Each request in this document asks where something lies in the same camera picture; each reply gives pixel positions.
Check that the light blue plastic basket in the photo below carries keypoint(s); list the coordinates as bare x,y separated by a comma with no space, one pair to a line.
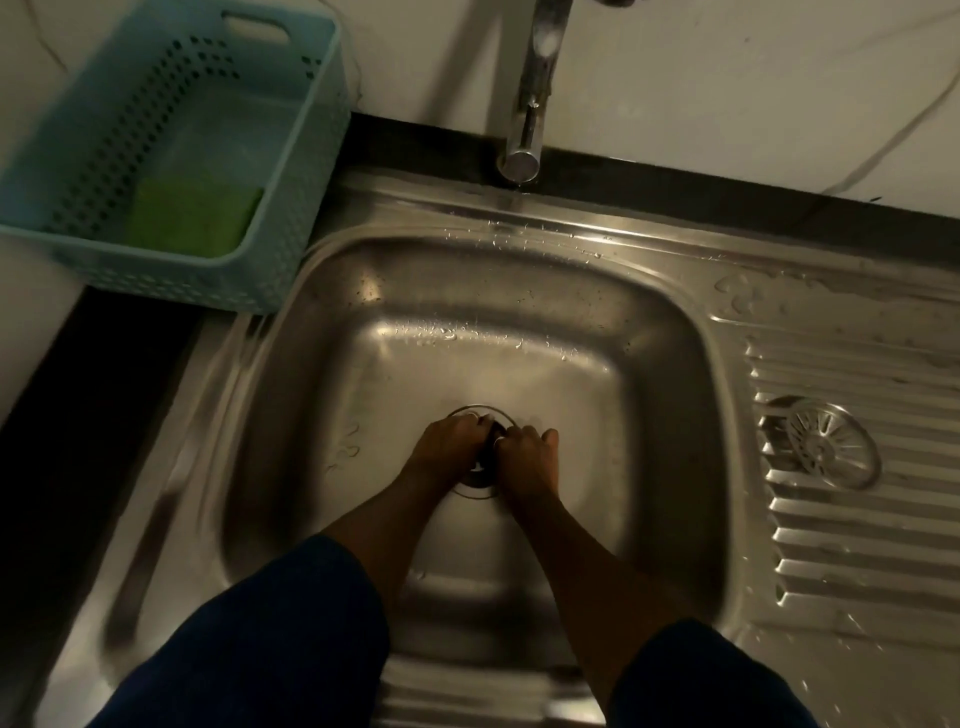
247,247

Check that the stainless steel sink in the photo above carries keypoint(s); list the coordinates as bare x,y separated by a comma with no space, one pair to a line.
465,330

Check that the dark blue right sleeve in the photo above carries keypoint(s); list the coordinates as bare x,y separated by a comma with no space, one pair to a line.
697,682

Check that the person's right forearm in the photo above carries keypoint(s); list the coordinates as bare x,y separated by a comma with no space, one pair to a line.
592,577

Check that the person's right hand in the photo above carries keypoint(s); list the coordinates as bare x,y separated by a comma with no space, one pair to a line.
529,469

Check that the person's left fingers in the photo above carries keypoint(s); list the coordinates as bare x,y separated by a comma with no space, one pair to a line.
474,431

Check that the dark blue sleeve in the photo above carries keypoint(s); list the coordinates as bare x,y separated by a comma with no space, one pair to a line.
697,682
270,645

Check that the person's left forearm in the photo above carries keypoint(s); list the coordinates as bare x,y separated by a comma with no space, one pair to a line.
390,525

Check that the green sponge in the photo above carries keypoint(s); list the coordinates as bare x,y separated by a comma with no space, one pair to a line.
191,217

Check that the black drain stopper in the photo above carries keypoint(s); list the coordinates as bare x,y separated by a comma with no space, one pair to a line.
495,439

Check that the person's left hand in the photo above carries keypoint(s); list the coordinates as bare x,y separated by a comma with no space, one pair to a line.
442,448

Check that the dark blue left sleeve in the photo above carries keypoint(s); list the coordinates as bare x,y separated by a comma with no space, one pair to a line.
270,645

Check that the person's right fingers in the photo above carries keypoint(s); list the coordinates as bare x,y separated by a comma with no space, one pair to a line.
529,439

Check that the round metal sink strainer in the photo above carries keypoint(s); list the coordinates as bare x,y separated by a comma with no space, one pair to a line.
825,442

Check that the chrome faucet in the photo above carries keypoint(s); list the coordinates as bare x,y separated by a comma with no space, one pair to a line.
534,90

